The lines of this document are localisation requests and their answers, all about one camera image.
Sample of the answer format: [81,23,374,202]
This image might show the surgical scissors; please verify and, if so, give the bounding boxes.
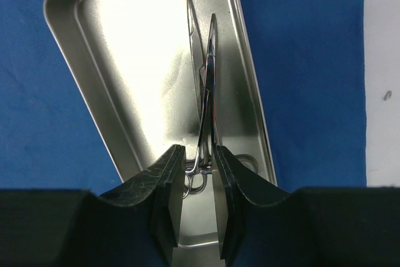
[186,0,260,174]

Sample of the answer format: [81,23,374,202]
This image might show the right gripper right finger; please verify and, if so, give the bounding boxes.
[212,146,399,266]

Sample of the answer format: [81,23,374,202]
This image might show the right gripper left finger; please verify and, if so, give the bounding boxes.
[1,144,186,266]

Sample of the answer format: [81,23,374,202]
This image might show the blue surgical cloth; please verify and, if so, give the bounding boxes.
[1,0,366,193]

